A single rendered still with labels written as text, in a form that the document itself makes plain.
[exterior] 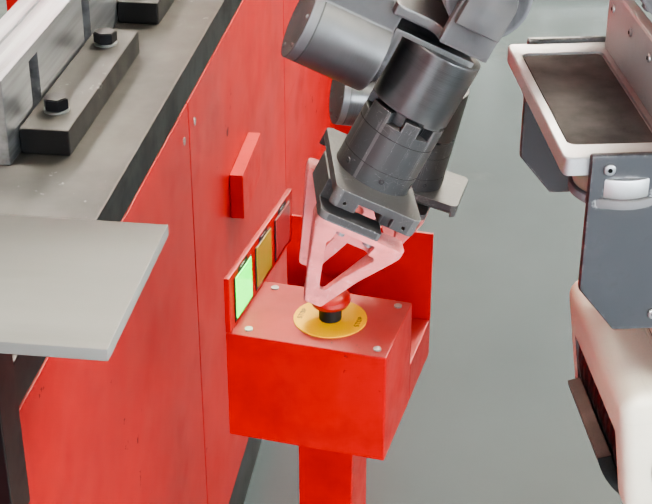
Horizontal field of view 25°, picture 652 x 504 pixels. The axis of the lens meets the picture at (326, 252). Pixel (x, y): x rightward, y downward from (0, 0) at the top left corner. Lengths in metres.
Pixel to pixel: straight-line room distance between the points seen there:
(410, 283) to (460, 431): 1.08
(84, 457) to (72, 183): 0.28
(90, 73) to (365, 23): 0.76
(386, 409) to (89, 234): 0.41
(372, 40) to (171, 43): 0.90
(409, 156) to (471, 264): 2.13
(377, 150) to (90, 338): 0.23
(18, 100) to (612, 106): 0.63
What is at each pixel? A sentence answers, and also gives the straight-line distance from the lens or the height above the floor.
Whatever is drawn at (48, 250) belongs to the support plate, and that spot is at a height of 1.00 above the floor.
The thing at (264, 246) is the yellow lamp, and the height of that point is 0.82.
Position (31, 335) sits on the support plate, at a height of 1.00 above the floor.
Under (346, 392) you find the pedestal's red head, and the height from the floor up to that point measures 0.73.
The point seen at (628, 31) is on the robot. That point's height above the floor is 1.09.
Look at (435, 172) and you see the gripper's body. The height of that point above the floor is 0.91.
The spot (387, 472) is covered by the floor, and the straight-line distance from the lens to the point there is 2.50.
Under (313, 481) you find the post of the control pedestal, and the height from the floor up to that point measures 0.56.
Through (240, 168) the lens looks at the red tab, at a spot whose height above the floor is 0.62.
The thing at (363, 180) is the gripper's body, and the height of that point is 1.08.
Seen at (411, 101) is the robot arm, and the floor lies 1.14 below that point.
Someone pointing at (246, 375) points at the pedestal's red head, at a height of 0.73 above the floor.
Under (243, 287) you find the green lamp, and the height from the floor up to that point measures 0.81.
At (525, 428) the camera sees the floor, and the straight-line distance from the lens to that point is 2.63.
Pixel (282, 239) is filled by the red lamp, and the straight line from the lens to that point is 1.52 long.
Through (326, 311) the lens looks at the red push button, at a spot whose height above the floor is 0.80.
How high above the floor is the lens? 1.53
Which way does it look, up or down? 29 degrees down
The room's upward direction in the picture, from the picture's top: straight up
